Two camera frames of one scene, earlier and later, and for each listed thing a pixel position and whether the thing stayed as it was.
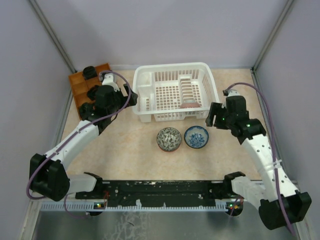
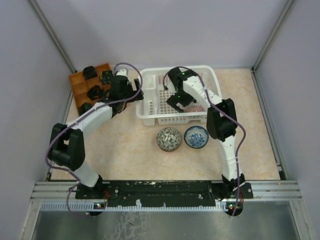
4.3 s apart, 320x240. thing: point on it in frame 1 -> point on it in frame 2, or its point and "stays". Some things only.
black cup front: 87,110 stays
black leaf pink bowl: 169,139 stays
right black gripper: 216,108 -> 173,100
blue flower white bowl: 196,137 stays
